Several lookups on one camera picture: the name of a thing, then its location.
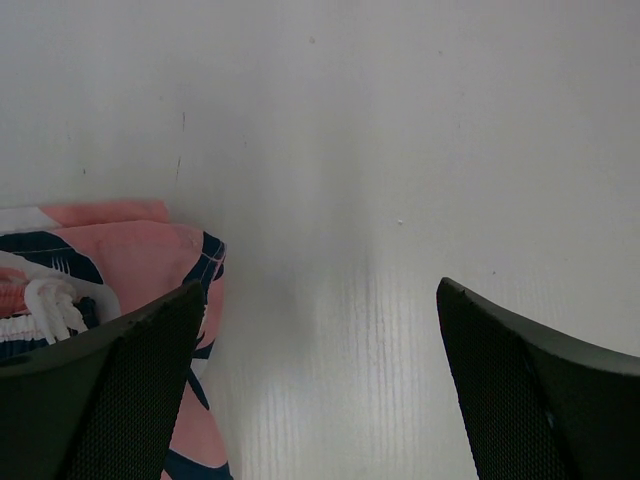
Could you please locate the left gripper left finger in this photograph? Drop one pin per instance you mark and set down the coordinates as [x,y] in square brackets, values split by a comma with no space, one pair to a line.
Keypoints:
[102,404]

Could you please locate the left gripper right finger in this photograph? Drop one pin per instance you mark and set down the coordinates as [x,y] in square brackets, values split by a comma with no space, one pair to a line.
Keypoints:
[537,403]

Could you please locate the pink shark print shorts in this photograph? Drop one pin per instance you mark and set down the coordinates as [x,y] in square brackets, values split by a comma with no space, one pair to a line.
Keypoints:
[122,255]

